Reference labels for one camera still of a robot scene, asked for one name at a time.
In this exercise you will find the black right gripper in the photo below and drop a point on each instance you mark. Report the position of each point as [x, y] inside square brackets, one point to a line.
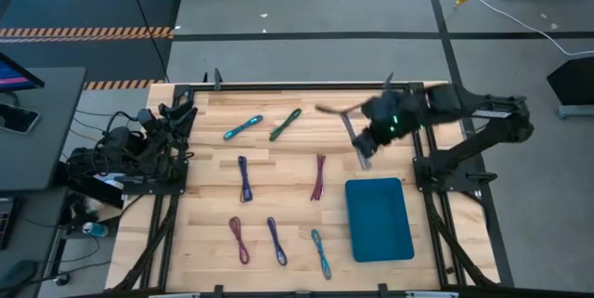
[371, 142]

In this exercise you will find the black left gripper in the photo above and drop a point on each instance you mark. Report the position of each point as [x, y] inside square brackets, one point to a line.
[147, 120]

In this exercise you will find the blue plastic bin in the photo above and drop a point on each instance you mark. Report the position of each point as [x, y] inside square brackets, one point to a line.
[378, 219]

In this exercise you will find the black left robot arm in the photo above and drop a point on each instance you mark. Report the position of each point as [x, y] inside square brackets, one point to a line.
[153, 159]

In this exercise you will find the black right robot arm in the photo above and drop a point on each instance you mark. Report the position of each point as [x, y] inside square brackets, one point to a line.
[464, 149]

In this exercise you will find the grey desk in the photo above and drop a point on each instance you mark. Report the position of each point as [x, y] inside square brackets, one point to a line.
[51, 140]

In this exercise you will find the black hazard-striped floor mat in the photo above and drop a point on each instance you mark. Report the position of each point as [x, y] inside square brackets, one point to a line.
[93, 10]

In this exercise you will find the blue water bottle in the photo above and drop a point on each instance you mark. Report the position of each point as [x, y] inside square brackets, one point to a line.
[95, 229]

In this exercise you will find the black smartphone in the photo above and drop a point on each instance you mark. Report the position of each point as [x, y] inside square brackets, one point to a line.
[16, 118]

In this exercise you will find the computer monitor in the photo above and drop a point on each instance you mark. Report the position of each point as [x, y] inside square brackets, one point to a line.
[16, 77]

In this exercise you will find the black keyboard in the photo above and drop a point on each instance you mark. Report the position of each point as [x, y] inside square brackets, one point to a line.
[5, 224]

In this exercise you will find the black floor stand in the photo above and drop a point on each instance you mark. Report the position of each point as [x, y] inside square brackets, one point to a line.
[575, 82]

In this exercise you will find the black aluminium rig frame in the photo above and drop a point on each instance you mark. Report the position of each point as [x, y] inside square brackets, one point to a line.
[301, 86]

